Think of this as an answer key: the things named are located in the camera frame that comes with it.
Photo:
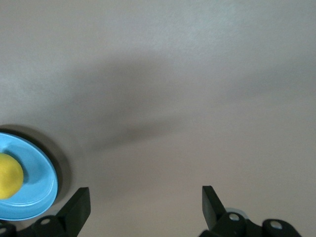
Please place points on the yellow lemon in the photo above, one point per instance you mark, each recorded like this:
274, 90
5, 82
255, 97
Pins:
10, 175

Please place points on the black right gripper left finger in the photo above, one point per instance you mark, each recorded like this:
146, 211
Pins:
74, 209

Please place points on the blue round plate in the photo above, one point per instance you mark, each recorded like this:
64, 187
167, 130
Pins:
37, 177

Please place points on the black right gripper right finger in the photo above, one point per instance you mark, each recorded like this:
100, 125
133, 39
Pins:
212, 209

